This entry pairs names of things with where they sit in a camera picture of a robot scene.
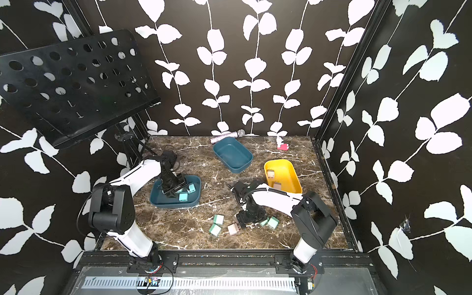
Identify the green plug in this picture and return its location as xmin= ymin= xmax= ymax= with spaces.
xmin=259 ymin=218 xmax=269 ymax=227
xmin=209 ymin=223 xmax=221 ymax=237
xmin=213 ymin=215 xmax=224 ymax=226
xmin=267 ymin=216 xmax=280 ymax=229

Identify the green plug lower left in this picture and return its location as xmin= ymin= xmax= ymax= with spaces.
xmin=209 ymin=223 xmax=221 ymax=237

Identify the black tripod stand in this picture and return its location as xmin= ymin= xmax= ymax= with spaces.
xmin=115 ymin=132 xmax=162 ymax=170

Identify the green plug right outer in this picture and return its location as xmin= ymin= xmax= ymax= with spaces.
xmin=267 ymin=216 xmax=280 ymax=229

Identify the green plug right inner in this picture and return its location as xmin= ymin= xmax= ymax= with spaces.
xmin=259 ymin=218 xmax=269 ymax=227

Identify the yellow storage box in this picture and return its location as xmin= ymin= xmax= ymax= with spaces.
xmin=264 ymin=159 xmax=302 ymax=194

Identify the small pink red toy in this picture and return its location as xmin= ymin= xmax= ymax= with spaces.
xmin=277 ymin=143 xmax=289 ymax=151

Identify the teal storage box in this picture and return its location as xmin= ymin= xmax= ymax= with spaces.
xmin=213 ymin=137 xmax=253 ymax=174
xmin=149 ymin=175 xmax=202 ymax=209

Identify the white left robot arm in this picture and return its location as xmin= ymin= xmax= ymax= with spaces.
xmin=88 ymin=150 xmax=187 ymax=259

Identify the black perforated music stand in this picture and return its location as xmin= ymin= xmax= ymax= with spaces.
xmin=1 ymin=29 xmax=160 ymax=149

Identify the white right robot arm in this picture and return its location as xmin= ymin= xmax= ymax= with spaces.
xmin=229 ymin=181 xmax=338 ymax=274

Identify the white slotted cable duct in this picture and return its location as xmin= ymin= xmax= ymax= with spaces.
xmin=79 ymin=276 xmax=296 ymax=292

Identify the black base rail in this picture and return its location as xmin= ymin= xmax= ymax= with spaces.
xmin=127 ymin=250 xmax=373 ymax=275

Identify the green plug upper left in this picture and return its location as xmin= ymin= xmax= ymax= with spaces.
xmin=213 ymin=215 xmax=224 ymax=226

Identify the blue plug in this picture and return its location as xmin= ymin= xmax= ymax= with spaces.
xmin=178 ymin=192 xmax=189 ymax=202
xmin=187 ymin=183 xmax=196 ymax=194

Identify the pink glitter microphone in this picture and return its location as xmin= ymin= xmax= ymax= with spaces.
xmin=210 ymin=129 xmax=245 ymax=145

